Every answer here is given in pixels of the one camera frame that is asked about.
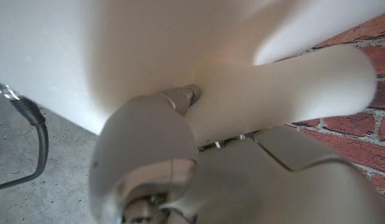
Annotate cream memory foam sheet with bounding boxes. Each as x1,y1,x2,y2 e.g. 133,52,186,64
0,0,385,147

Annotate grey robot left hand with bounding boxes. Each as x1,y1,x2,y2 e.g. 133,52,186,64
88,83,385,224

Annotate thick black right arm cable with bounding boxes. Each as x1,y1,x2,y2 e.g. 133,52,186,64
0,93,50,192

